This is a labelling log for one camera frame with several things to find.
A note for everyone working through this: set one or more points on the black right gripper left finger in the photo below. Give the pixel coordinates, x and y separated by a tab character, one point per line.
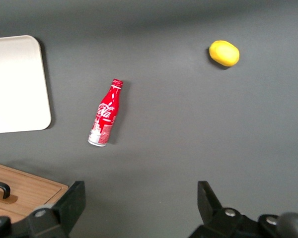
64	210

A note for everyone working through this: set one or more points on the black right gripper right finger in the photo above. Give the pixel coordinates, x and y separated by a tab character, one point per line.
213	210

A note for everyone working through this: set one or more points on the red coca-cola aluminium bottle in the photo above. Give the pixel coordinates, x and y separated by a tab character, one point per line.
105	114

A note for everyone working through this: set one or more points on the white plastic tray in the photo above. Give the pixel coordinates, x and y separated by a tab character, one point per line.
16	84

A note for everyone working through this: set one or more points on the light wooden board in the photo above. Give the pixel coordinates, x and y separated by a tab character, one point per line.
32	191

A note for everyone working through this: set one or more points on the yellow lemon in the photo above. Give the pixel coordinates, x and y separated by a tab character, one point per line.
224	53

